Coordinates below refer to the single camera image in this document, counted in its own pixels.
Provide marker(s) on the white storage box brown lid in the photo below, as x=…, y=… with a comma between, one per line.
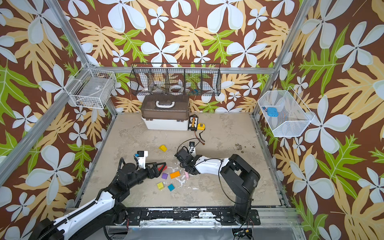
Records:
x=166, y=112

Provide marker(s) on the black wire wall basket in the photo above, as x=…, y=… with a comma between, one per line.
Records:
x=194, y=79

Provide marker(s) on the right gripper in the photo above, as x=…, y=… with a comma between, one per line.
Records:
x=182, y=155

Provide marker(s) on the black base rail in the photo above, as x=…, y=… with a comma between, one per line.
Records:
x=219, y=215

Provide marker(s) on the orange rectangular wood block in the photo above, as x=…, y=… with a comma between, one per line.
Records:
x=175, y=174

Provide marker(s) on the yellow tape measure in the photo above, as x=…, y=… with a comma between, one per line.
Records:
x=201, y=127

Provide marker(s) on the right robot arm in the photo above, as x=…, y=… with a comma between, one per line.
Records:
x=241, y=178

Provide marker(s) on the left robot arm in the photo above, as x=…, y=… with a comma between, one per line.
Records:
x=106, y=209

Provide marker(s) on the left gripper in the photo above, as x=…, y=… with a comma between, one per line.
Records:
x=152, y=171

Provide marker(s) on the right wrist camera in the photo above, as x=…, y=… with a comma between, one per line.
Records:
x=192, y=148

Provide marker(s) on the blue small device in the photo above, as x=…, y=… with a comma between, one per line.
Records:
x=272, y=112

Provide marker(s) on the yellow triangular wood block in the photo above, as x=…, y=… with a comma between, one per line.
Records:
x=163, y=148

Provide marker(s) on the teal cube wood block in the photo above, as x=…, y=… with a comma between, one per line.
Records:
x=171, y=187

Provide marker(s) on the white wire basket left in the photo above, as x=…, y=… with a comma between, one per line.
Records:
x=93, y=88

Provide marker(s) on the lime cube block front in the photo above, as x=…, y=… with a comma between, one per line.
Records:
x=160, y=186

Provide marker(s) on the white wire basket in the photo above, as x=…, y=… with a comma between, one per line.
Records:
x=294, y=115
x=93, y=88

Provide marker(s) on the white wire basket right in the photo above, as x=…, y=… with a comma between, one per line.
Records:
x=294, y=115

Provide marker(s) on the red arch wood block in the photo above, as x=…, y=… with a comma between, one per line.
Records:
x=164, y=167

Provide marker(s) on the aluminium frame post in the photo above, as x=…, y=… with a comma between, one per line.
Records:
x=293, y=33

